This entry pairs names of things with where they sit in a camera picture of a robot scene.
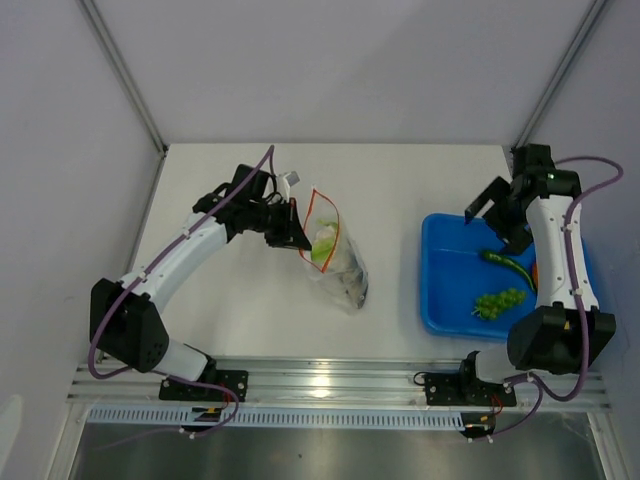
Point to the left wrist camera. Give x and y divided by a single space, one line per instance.
286 181

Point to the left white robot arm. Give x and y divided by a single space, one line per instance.
125 315

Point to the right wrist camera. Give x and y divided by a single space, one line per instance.
530 156

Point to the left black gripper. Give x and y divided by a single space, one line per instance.
291 227

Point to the blue plastic tray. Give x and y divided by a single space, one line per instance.
453 275

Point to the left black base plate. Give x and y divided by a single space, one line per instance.
215 386

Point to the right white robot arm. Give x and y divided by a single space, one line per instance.
554 345

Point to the green toy chili pepper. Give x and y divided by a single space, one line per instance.
507 262

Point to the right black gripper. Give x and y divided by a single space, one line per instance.
516 239

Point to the right aluminium frame post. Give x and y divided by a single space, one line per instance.
579 40

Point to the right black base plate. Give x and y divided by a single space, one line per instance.
445 390

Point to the white toy cauliflower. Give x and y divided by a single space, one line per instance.
324 240

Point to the aluminium frame post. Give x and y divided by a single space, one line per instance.
117 63
579 40

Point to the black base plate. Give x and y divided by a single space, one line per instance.
215 386
445 390

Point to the green toy grapes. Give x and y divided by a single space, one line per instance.
489 307

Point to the left aluminium frame post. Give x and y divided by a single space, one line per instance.
117 63

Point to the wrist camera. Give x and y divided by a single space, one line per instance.
530 156
286 181

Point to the clear zip bag orange zipper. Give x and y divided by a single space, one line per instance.
344 256

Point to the aluminium mounting rail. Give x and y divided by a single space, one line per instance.
293 383

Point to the grey toy fish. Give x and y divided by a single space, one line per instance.
351 287

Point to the white slotted cable duct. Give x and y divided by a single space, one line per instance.
278 417

